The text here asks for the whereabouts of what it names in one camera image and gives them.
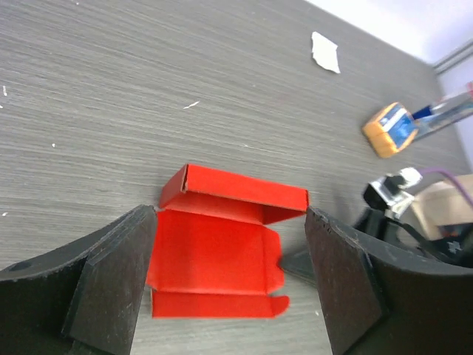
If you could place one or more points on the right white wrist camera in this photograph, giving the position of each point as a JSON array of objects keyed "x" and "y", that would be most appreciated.
[{"x": 389, "y": 193}]

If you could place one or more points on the orange blue snack pack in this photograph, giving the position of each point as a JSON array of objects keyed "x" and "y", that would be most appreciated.
[{"x": 391, "y": 130}]

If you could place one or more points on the red paper box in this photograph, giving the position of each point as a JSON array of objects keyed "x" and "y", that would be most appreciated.
[{"x": 215, "y": 255}]

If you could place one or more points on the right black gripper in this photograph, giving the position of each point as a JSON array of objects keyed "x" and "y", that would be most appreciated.
[{"x": 454, "y": 246}]

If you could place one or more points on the beige tote bag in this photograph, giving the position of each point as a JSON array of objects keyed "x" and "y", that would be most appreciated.
[{"x": 442, "y": 211}]

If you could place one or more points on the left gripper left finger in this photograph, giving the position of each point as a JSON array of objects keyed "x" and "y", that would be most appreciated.
[{"x": 83, "y": 297}]

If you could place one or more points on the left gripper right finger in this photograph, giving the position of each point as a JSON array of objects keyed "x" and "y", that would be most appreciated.
[{"x": 377, "y": 298}]

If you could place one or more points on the white paper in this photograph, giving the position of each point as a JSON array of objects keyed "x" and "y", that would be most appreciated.
[{"x": 324, "y": 53}]

